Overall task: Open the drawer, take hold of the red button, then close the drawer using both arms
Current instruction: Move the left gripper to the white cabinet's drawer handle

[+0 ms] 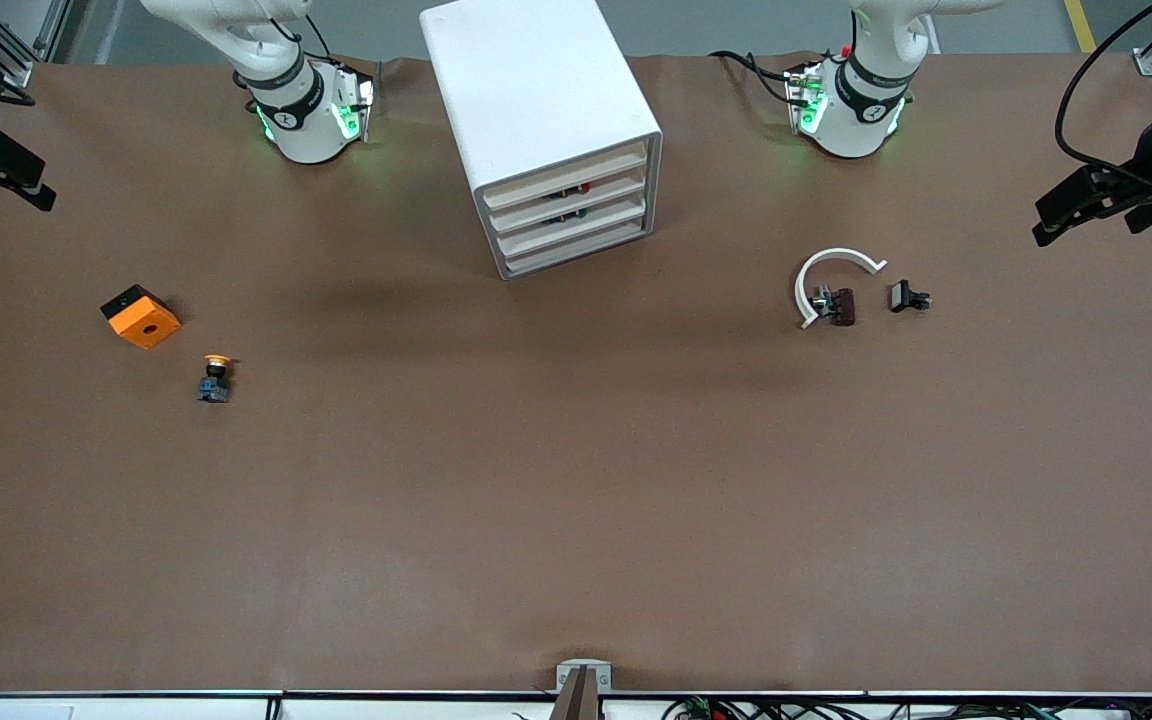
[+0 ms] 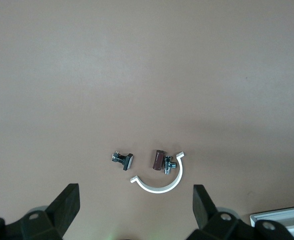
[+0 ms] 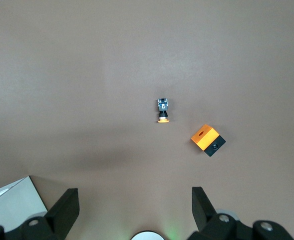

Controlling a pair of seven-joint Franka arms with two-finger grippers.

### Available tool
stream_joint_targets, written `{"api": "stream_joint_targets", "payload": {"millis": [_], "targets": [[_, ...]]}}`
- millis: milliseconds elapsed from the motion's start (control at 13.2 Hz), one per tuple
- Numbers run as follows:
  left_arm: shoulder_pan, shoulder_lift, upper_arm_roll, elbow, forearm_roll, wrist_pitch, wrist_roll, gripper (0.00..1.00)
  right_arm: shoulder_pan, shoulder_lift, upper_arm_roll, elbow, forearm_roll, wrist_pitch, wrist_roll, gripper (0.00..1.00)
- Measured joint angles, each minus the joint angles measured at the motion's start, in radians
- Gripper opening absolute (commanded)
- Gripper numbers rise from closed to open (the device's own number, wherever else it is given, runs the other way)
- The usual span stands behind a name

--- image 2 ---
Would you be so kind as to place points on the brown cylinder part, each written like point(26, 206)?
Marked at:
point(158, 160)

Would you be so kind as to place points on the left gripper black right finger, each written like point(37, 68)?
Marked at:
point(206, 215)

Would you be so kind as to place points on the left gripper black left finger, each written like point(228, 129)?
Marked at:
point(57, 212)

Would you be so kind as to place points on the white drawer cabinet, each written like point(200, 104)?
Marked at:
point(274, 215)

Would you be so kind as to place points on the black square push button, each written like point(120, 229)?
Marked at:
point(126, 162)

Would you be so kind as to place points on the white semicircular clamp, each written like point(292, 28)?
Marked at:
point(156, 190)

